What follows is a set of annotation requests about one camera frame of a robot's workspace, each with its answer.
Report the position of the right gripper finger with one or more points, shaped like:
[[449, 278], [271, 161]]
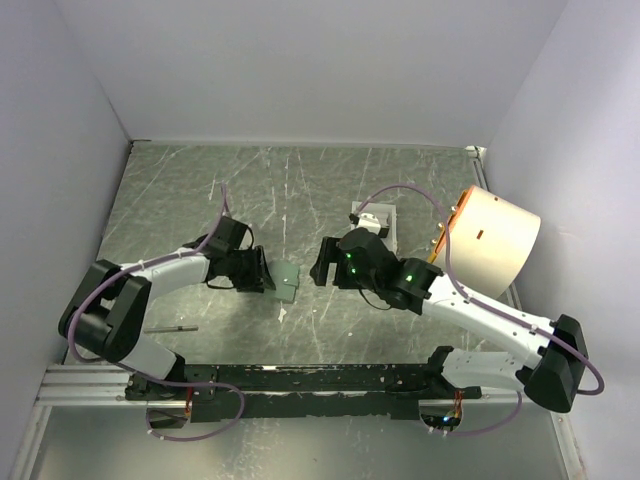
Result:
[[329, 254], [342, 275]]

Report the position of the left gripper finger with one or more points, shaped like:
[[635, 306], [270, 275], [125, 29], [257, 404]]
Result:
[[250, 285], [264, 279]]

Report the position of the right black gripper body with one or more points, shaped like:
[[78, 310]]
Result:
[[363, 280]]

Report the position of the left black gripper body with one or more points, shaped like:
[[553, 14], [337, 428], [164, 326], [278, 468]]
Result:
[[243, 264]]

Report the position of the green card holder wallet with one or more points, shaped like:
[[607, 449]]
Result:
[[285, 276]]

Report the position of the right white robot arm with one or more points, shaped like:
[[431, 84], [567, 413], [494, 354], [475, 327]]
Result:
[[542, 358]]

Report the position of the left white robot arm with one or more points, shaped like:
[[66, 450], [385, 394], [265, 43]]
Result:
[[107, 311]]

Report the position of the white card tray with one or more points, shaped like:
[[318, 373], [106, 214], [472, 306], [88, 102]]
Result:
[[391, 241]]

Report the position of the small metal rod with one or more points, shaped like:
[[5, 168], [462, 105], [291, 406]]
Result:
[[171, 329]]

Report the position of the beige cylindrical drum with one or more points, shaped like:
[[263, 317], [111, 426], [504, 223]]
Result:
[[491, 241]]

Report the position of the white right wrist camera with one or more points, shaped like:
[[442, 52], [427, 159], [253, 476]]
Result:
[[376, 223]]

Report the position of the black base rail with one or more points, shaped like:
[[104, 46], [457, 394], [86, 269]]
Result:
[[298, 391]]

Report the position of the aluminium extrusion frame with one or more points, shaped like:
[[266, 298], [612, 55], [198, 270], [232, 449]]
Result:
[[67, 386]]

